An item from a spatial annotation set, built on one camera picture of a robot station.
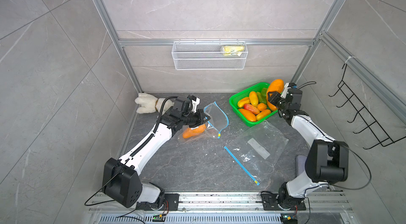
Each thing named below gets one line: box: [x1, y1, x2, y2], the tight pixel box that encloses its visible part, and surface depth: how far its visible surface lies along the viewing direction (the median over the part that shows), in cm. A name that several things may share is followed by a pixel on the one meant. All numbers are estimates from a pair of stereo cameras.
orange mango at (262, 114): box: [255, 109, 272, 121], surface depth 103 cm
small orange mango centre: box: [257, 102, 267, 112], surface depth 103 cm
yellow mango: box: [248, 90, 259, 107], surface depth 108 cm
